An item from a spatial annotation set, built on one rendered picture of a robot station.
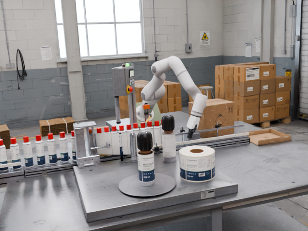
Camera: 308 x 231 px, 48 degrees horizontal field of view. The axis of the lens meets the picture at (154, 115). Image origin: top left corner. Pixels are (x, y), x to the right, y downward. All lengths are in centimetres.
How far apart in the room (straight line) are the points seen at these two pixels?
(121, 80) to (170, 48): 627
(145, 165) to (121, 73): 77
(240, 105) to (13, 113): 459
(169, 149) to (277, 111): 470
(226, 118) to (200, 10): 632
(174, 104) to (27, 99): 323
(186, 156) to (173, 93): 431
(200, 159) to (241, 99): 434
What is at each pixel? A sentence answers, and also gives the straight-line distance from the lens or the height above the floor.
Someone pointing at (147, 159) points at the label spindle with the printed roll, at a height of 104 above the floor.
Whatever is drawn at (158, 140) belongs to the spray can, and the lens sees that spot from 247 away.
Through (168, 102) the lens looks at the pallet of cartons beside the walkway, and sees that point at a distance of 612.
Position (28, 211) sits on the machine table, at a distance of 191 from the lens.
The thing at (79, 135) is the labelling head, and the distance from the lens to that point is 220.
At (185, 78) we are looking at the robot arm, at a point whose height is 136.
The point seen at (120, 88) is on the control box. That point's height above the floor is 134.
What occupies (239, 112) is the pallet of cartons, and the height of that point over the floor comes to 35.
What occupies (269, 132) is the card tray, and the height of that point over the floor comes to 84.
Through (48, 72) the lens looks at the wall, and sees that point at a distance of 774.
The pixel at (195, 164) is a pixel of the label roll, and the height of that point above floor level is 98.
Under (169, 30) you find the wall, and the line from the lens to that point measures 858.
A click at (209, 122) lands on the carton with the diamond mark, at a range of 281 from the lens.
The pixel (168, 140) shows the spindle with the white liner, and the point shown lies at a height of 103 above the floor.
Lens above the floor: 164
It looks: 12 degrees down
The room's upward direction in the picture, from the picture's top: 3 degrees counter-clockwise
